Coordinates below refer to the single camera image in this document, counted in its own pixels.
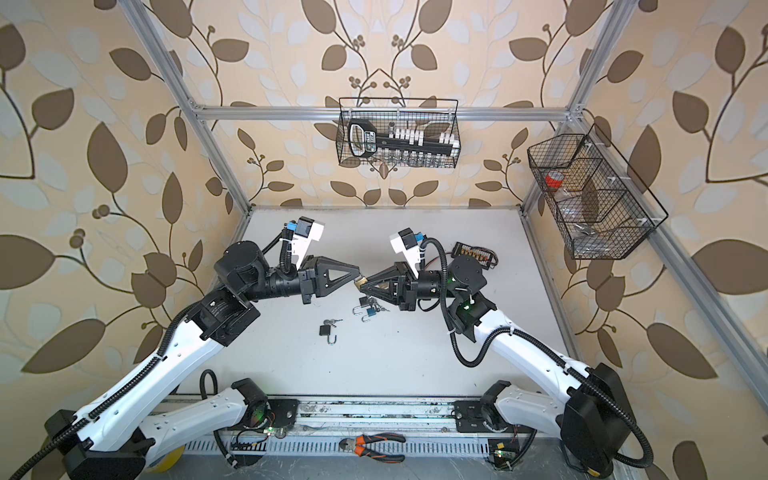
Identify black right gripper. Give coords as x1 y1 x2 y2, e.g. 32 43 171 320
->
363 264 459 315

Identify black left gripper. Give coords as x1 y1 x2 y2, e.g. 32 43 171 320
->
238 252 356 308

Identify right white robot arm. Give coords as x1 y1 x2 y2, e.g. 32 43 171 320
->
356 236 655 478

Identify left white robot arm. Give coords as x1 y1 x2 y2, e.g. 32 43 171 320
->
12 241 360 479

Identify black padlock open shackle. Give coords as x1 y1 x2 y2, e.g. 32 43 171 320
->
318 324 337 345

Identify black parallel charging board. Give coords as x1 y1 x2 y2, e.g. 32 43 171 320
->
451 242 499 270

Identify orange black pliers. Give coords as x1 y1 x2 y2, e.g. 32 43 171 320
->
338 432 408 464

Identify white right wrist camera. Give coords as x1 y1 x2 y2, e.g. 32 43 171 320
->
390 228 424 277

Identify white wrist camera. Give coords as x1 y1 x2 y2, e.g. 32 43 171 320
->
286 217 325 266
390 228 424 277

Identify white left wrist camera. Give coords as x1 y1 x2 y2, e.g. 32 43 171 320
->
286 217 325 266

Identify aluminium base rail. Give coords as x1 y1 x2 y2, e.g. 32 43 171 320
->
197 395 541 439

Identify black socket holder rail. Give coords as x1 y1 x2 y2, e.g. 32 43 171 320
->
346 119 461 158

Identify back wire basket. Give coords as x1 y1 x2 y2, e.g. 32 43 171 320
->
335 95 462 169

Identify side wire basket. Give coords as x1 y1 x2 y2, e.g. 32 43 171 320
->
527 125 668 260

